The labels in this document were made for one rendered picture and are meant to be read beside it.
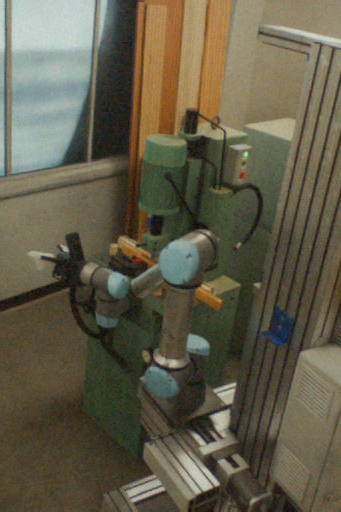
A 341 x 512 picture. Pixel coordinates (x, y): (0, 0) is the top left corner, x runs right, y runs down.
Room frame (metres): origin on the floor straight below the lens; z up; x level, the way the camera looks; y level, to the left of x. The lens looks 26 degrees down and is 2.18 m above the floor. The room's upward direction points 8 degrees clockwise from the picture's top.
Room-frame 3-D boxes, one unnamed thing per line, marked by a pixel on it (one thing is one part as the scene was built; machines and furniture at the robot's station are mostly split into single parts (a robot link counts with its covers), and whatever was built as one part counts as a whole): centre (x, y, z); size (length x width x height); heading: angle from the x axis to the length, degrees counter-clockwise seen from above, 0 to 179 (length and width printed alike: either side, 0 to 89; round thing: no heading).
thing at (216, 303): (2.41, 0.00, 0.92); 0.62 x 0.02 x 0.04; 47
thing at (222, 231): (2.70, -0.12, 1.16); 0.22 x 0.22 x 0.72; 47
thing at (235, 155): (2.62, -0.24, 1.40); 0.10 x 0.06 x 0.16; 137
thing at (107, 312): (1.75, 0.18, 1.12); 0.11 x 0.08 x 0.11; 151
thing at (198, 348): (1.71, -0.11, 0.98); 0.13 x 0.12 x 0.14; 151
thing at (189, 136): (2.59, -0.01, 1.54); 0.08 x 0.08 x 0.17; 47
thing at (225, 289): (2.58, 0.00, 0.76); 0.57 x 0.45 x 0.09; 137
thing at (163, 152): (2.49, 0.08, 1.35); 0.18 x 0.18 x 0.31
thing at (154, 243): (2.50, 0.07, 1.03); 0.14 x 0.07 x 0.09; 137
